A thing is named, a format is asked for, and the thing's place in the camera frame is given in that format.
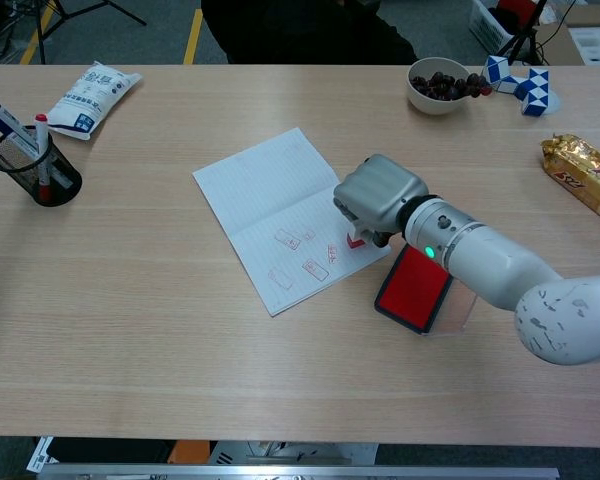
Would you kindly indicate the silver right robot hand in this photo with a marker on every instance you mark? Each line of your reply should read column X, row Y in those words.
column 380, row 195

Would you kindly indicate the small red white stamp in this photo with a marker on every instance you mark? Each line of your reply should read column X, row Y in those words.
column 354, row 242

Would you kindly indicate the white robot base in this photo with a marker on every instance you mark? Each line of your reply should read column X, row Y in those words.
column 290, row 452

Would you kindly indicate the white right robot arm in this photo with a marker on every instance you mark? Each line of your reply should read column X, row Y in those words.
column 505, row 270

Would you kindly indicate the beige bowl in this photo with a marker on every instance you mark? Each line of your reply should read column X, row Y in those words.
column 437, row 106

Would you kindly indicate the red ink pad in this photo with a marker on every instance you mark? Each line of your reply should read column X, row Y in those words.
column 415, row 295

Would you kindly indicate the white paper sheet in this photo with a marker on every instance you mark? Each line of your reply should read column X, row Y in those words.
column 270, row 210

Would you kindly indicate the dark grape bunch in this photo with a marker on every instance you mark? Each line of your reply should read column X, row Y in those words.
column 450, row 85

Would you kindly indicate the clear ink pad lid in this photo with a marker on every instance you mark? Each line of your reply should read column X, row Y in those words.
column 455, row 310

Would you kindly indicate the person in black clothes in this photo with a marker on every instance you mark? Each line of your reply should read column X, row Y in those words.
column 310, row 30

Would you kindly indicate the blue white snake puzzle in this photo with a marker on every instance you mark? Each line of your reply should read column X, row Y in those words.
column 535, row 92

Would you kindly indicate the white plastic basket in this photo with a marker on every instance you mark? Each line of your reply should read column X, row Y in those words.
column 487, row 27

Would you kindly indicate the gold foil snack packet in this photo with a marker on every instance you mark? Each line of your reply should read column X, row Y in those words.
column 585, row 175

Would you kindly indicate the black tripod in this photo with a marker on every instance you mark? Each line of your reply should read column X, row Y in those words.
column 41, row 25
column 524, row 30

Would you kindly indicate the large cardboard box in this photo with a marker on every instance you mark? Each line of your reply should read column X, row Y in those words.
column 562, row 45

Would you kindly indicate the white printed pouch bag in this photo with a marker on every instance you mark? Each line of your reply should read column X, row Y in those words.
column 92, row 100

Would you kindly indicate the orange object under table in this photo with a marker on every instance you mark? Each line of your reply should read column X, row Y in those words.
column 190, row 451

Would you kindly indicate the black mesh pen holder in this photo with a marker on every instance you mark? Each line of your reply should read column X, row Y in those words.
column 60, row 185

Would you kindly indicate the red capped white marker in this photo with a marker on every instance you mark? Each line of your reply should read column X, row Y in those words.
column 42, row 145

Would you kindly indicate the blue and white marker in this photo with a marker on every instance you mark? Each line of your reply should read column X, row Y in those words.
column 10, row 125

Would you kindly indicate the white barcode label sheet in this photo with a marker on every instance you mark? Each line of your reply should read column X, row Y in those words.
column 41, row 454

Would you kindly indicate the aluminium frame rail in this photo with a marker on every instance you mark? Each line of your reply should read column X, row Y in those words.
column 300, row 474

